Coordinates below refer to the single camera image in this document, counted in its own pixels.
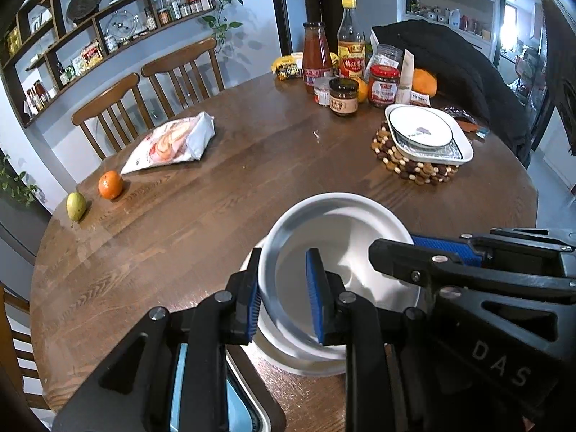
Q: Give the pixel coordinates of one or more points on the green trailing vine plant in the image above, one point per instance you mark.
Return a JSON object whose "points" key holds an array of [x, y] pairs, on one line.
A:
{"points": [[222, 13]]}

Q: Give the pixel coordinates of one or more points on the wooden chair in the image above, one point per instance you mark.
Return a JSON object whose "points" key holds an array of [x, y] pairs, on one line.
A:
{"points": [[180, 60], [112, 99], [18, 346]]}

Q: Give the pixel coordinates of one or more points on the green potted plant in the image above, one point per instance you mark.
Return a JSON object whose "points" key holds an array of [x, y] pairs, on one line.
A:
{"points": [[18, 184]]}

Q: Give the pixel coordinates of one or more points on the clear glass jar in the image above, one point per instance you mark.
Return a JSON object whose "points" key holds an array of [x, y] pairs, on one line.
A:
{"points": [[387, 56]]}

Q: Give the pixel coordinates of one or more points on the vinegar bottle with yellow cap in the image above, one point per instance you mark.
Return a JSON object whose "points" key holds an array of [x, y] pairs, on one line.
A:
{"points": [[351, 49]]}

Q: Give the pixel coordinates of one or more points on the white snack bag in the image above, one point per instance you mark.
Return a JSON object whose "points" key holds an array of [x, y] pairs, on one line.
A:
{"points": [[175, 141]]}

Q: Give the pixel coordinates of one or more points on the red chili sauce jar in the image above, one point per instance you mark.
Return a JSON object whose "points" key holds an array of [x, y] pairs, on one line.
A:
{"points": [[383, 87]]}

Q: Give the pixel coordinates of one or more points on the small red lid jar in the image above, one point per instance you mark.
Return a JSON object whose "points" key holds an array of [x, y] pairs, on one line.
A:
{"points": [[321, 94]]}

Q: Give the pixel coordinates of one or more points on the dark sauce jar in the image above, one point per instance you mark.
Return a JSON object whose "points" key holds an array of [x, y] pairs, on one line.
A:
{"points": [[343, 99]]}

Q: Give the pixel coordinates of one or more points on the shallow white bowl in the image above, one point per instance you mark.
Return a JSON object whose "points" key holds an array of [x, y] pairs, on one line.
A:
{"points": [[351, 234]]}

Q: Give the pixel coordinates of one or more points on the black jacket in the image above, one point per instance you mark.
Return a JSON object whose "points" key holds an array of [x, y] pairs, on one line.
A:
{"points": [[468, 67]]}

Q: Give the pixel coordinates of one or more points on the square blue patterned plate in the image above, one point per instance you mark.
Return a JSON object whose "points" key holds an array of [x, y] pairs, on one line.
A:
{"points": [[266, 402]]}

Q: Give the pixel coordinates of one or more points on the large orange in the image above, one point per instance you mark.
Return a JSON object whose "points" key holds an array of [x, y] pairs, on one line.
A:
{"points": [[425, 83]]}

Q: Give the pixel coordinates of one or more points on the white carton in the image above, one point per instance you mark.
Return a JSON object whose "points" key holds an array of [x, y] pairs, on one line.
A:
{"points": [[407, 76]]}

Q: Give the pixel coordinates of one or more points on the small orange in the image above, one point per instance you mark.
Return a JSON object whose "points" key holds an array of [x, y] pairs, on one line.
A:
{"points": [[361, 90]]}

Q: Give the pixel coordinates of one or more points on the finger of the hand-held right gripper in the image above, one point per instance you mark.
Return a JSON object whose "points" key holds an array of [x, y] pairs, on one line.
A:
{"points": [[405, 261], [445, 249]]}

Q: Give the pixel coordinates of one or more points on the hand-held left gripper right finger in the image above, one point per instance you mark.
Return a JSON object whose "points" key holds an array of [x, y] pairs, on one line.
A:
{"points": [[315, 299]]}

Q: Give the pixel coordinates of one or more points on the white wall cabinet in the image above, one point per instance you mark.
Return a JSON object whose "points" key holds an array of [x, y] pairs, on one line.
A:
{"points": [[450, 0]]}

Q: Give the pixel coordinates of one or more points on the wooden wall shelf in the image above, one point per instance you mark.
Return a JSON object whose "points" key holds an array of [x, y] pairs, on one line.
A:
{"points": [[49, 49]]}

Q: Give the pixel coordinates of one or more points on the wooden bead trivet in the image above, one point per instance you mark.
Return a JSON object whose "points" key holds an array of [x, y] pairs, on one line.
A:
{"points": [[405, 172]]}

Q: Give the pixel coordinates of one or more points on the dark round decorative plate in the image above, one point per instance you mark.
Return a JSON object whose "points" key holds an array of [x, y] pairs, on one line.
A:
{"points": [[85, 2]]}

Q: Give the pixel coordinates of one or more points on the yellow snack packet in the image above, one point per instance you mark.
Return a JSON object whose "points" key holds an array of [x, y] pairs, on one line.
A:
{"points": [[288, 68]]}

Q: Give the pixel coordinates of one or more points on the red sauce bottle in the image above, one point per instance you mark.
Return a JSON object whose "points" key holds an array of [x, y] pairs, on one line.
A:
{"points": [[317, 54]]}

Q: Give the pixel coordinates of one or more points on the row of spice jars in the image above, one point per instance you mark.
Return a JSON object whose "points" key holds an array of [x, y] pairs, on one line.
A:
{"points": [[180, 6]]}

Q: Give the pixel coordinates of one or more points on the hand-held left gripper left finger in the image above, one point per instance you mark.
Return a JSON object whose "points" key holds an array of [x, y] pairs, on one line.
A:
{"points": [[252, 310]]}

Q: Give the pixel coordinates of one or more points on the dark snack packet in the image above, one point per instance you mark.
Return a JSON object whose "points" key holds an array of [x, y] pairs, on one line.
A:
{"points": [[463, 119]]}

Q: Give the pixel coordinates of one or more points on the blue patterned square dish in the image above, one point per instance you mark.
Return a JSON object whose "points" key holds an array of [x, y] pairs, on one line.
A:
{"points": [[450, 153]]}

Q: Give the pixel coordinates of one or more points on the white plate with dark rim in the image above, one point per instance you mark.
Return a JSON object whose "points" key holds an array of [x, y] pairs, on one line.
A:
{"points": [[418, 128]]}

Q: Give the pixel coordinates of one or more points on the white square plate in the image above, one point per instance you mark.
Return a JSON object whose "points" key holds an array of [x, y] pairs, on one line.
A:
{"points": [[467, 150]]}

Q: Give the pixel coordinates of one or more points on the green pear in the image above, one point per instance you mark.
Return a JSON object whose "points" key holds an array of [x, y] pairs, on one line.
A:
{"points": [[76, 207]]}

